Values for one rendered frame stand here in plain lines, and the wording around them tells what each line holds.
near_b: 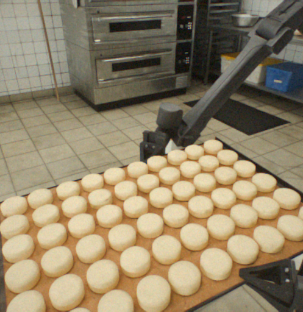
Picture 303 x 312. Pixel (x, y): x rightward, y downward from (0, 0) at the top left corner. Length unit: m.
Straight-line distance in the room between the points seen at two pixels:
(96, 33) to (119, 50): 0.35
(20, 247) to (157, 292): 0.25
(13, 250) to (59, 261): 0.09
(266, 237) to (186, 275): 0.16
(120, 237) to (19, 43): 4.01
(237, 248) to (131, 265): 0.18
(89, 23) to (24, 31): 1.15
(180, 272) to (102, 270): 0.12
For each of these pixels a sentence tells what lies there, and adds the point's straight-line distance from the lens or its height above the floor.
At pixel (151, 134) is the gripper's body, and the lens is 0.81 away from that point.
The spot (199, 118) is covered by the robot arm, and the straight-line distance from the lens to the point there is 0.89.
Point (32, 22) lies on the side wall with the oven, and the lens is 4.41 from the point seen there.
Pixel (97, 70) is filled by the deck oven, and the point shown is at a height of 0.54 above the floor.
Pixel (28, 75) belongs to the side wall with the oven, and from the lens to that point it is 4.49.
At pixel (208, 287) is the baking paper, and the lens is 0.50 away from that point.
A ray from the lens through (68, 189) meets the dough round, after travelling 0.67.
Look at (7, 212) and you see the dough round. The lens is 0.67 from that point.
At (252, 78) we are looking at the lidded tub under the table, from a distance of 4.45.
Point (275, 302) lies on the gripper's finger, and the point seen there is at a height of 0.99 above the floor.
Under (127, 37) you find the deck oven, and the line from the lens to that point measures 3.71.
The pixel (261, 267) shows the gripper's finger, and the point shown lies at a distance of 0.53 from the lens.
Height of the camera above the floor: 1.40
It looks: 31 degrees down
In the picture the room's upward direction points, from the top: straight up
